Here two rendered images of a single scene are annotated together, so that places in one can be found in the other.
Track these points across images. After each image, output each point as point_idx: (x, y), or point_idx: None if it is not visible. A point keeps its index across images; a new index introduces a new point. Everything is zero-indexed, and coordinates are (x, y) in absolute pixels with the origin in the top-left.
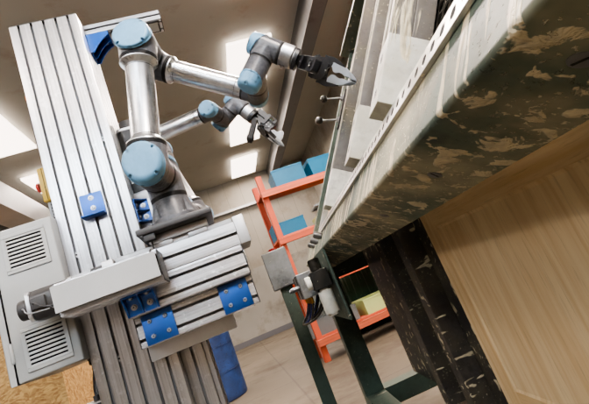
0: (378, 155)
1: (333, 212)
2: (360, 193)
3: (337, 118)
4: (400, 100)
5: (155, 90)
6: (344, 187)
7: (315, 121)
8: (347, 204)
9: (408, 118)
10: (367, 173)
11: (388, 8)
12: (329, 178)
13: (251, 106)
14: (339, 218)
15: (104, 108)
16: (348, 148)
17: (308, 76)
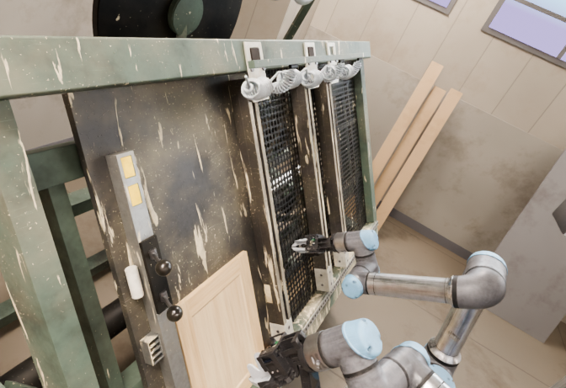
0: (344, 276)
1: (306, 332)
2: (338, 292)
3: (167, 294)
4: (352, 261)
5: (451, 308)
6: (320, 305)
7: (181, 317)
8: (327, 306)
9: (354, 264)
10: (340, 284)
11: (342, 231)
12: (291, 325)
13: (356, 298)
14: (318, 321)
15: (560, 385)
16: (329, 284)
17: (322, 252)
